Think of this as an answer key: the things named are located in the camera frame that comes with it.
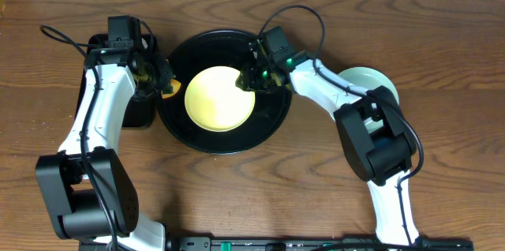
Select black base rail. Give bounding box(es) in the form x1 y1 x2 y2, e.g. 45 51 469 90
78 237 474 251

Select mint green plate with stain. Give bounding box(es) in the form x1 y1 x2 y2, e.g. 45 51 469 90
338 67 399 133

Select yellow plate with stain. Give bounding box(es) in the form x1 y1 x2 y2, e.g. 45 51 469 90
185 66 256 133

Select black round tray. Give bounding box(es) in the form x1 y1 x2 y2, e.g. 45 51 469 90
156 29 292 154

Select yellow green scrub sponge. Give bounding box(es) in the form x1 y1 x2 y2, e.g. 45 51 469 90
161 79 181 99

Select black rectangular tray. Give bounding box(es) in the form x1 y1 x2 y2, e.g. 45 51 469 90
75 34 155 129

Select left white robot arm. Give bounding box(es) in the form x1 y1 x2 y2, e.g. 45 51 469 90
36 16 174 250

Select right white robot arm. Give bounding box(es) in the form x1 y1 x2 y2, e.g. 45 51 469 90
236 27 421 249

